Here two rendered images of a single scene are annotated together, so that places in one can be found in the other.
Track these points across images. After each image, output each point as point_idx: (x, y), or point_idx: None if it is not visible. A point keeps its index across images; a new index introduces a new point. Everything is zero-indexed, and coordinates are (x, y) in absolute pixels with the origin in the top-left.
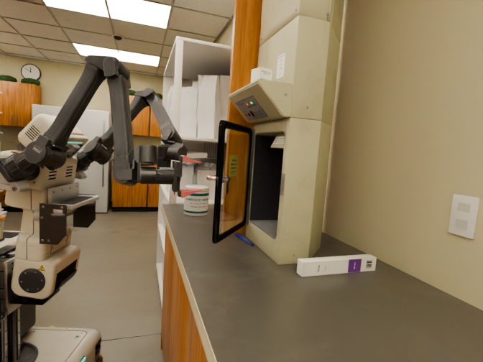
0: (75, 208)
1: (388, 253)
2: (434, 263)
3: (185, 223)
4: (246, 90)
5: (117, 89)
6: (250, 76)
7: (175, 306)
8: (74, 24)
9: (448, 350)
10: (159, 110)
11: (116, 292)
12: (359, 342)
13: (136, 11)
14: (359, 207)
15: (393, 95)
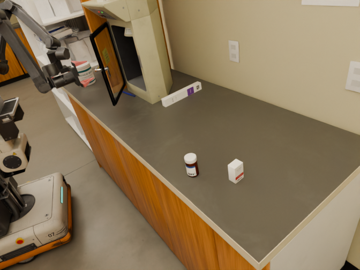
0: (14, 113)
1: (208, 75)
2: (227, 76)
3: (85, 94)
4: (96, 7)
5: (6, 31)
6: None
7: (103, 142)
8: None
9: (225, 119)
10: (29, 20)
11: (49, 148)
12: (192, 129)
13: None
14: (188, 50)
15: None
